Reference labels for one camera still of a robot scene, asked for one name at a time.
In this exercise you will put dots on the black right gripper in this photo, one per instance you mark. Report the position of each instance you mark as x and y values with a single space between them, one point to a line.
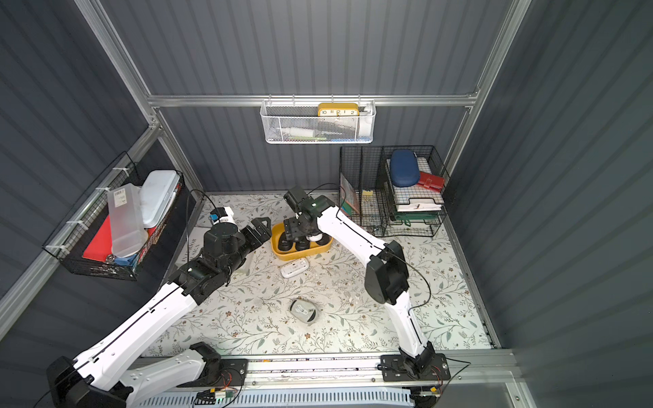
297 227

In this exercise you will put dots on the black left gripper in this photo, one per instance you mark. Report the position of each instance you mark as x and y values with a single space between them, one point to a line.
252 234

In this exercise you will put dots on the yellow plastic storage box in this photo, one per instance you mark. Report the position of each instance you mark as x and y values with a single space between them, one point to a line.
292 254

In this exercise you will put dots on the black Lecoo mouse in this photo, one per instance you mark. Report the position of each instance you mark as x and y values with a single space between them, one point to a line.
285 246

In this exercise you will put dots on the white upside-down mouse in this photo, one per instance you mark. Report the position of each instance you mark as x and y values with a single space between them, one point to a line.
294 268

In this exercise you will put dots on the grey white mouse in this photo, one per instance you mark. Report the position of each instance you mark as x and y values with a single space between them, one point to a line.
303 310

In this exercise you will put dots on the black mouse with flower sticker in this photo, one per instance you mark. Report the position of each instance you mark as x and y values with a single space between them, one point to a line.
302 245

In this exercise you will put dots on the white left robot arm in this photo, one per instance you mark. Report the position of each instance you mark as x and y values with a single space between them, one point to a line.
102 376

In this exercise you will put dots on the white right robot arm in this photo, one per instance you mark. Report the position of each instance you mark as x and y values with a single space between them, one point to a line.
386 275

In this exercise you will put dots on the red small box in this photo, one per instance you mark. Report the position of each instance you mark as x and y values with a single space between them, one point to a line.
431 182

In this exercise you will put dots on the pink folder in organizer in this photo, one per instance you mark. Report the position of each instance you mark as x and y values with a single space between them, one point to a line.
349 202

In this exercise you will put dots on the white interior design book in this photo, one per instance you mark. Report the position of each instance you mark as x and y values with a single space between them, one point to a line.
192 246

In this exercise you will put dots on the green notebook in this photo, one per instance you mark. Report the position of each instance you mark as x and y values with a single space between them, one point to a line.
409 218

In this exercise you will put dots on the white plastic case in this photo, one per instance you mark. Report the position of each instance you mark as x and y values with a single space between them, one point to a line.
155 195

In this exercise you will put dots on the blue glasses case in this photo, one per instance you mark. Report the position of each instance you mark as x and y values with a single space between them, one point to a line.
403 168

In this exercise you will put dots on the white paper stack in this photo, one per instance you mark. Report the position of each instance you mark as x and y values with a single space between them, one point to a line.
416 198

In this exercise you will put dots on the yellow clock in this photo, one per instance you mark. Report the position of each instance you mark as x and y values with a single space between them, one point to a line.
338 109

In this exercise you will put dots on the translucent plastic case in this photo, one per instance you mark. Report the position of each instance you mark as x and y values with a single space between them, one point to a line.
128 232

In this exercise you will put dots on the red folder in basket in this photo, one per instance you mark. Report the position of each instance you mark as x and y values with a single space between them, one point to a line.
100 247

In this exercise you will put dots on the black wire desk organizer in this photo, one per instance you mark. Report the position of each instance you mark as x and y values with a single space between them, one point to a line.
367 169

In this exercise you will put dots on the white mesh wall basket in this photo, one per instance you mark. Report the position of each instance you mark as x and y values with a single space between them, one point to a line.
297 122

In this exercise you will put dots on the black wire wall basket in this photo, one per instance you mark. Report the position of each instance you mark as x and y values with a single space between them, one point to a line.
68 247

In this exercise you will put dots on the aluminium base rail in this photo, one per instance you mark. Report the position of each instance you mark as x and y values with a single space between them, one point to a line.
358 370

